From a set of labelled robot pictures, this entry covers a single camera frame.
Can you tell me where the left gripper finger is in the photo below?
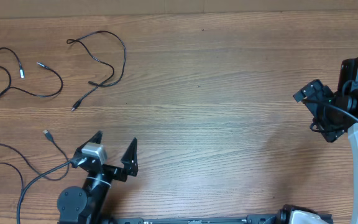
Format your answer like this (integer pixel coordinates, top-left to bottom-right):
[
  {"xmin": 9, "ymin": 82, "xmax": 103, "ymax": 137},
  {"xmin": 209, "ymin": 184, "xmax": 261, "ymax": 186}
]
[
  {"xmin": 121, "ymin": 138, "xmax": 139, "ymax": 177},
  {"xmin": 75, "ymin": 131, "xmax": 103, "ymax": 154}
]

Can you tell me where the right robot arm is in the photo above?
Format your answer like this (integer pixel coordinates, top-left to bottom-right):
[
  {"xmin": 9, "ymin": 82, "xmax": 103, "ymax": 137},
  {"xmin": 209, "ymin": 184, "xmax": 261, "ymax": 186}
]
[{"xmin": 293, "ymin": 57, "xmax": 358, "ymax": 223}]

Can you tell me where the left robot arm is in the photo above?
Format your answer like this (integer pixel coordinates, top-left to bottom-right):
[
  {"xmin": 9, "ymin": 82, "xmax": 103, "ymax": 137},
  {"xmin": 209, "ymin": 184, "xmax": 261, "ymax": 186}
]
[{"xmin": 57, "ymin": 131, "xmax": 139, "ymax": 224}]

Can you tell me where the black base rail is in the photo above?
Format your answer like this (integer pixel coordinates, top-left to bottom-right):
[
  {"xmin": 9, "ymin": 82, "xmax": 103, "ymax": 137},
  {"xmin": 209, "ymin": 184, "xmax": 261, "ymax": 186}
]
[{"xmin": 100, "ymin": 204, "xmax": 334, "ymax": 224}]

